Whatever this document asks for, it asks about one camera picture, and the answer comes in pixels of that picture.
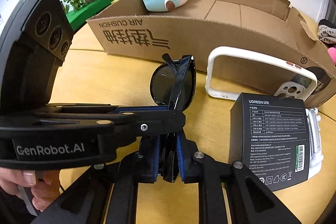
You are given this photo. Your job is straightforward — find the black camera module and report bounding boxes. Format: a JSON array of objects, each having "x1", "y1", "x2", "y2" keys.
[{"x1": 1, "y1": 0, "x2": 74, "y2": 113}]

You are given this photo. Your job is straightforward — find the green planter box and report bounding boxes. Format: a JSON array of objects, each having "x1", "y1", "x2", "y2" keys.
[{"x1": 67, "y1": 0, "x2": 114, "y2": 32}]

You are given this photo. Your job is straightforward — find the black sunglasses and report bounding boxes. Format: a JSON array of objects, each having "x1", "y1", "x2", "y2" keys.
[{"x1": 150, "y1": 53, "x2": 197, "y2": 182}]

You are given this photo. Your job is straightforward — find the black Ugreen product box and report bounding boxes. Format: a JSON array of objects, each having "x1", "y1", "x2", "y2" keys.
[{"x1": 228, "y1": 93, "x2": 310, "y2": 191}]

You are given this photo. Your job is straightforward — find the white phone stand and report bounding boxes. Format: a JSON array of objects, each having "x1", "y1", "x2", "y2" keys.
[{"x1": 306, "y1": 107, "x2": 323, "y2": 179}]

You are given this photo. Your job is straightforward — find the person's left hand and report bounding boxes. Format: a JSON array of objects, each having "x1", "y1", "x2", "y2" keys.
[{"x1": 1, "y1": 168, "x2": 60, "y2": 211}]

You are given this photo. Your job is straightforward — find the white clear phone case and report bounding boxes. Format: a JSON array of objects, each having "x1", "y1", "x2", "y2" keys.
[{"x1": 205, "y1": 46, "x2": 317, "y2": 101}]

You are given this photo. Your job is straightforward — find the brown cardboard box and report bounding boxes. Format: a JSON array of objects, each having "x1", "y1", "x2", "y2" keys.
[{"x1": 88, "y1": 0, "x2": 335, "y2": 106}]

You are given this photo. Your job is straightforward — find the grey knitted cloth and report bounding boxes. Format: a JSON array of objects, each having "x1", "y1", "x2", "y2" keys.
[{"x1": 317, "y1": 19, "x2": 336, "y2": 44}]

